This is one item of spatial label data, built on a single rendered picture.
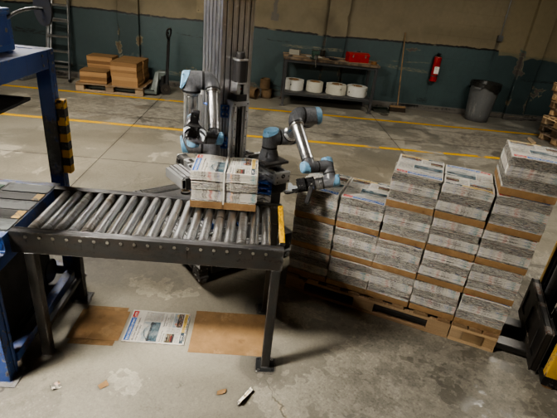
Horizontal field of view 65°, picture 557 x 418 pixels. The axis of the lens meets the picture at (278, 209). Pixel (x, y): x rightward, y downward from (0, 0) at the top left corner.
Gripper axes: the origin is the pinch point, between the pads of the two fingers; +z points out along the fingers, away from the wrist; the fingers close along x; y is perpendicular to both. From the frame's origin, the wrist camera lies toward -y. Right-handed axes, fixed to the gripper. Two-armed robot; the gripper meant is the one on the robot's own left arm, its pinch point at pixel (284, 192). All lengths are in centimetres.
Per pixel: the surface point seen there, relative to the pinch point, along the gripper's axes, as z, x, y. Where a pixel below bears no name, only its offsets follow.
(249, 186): 16.7, 33.9, 3.5
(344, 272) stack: -29, -32, -58
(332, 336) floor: -14, -15, -95
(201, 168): 41, 38, 17
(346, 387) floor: -17, 20, -117
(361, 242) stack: -43, -17, -39
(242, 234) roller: 23, 48, -23
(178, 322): 81, -2, -69
